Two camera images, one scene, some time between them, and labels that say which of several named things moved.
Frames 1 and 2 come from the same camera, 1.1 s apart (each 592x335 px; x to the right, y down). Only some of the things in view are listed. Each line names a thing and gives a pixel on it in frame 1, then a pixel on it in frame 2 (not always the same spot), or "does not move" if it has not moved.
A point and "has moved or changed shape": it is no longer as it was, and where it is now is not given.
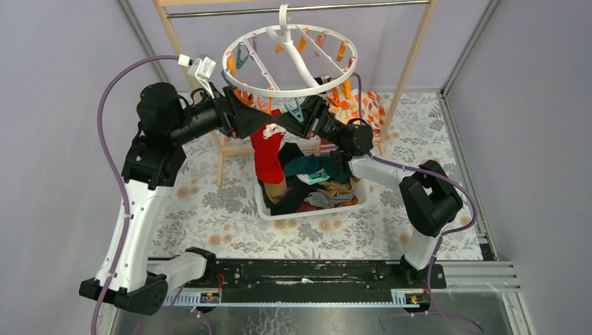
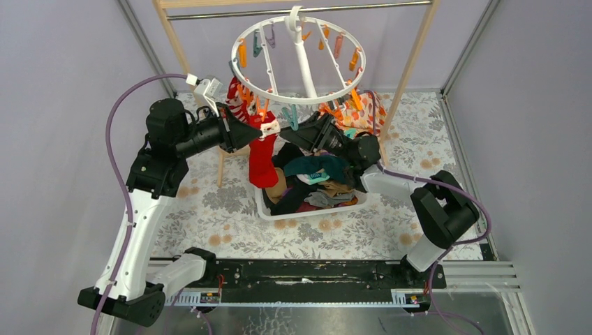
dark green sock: x=301 y=165 does not move
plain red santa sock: x=267 y=145 has moved or changed shape
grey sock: x=322 y=199 does not move
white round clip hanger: x=290 y=61 to x=296 y=18
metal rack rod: x=292 y=9 does not move
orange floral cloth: x=373 y=111 does not move
